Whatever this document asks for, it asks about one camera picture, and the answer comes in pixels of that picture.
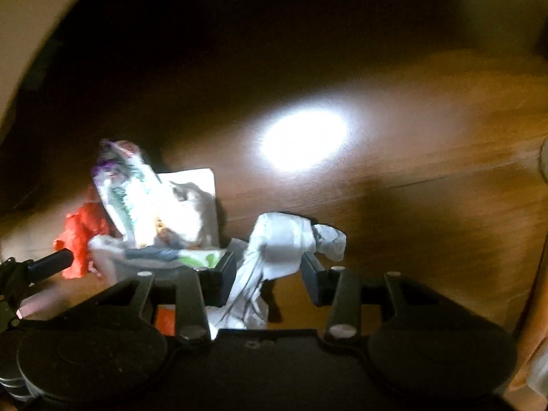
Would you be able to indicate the white paper sheet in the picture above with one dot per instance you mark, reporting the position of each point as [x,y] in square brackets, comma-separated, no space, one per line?
[192,205]

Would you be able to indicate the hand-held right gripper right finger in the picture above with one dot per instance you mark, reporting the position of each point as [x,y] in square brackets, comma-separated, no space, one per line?
[311,280]

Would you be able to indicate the printed snack wrapper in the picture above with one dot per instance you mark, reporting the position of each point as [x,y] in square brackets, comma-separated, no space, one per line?
[128,192]

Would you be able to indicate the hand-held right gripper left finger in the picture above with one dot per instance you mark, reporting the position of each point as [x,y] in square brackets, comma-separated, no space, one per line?
[226,280]

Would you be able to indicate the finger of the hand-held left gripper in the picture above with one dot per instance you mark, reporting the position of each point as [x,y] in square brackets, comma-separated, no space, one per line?
[51,263]

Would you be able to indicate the white green plastic wrapper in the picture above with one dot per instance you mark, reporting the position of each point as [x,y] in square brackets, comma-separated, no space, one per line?
[115,261]

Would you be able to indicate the red plastic bag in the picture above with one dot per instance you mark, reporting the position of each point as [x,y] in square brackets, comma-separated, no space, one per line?
[85,231]

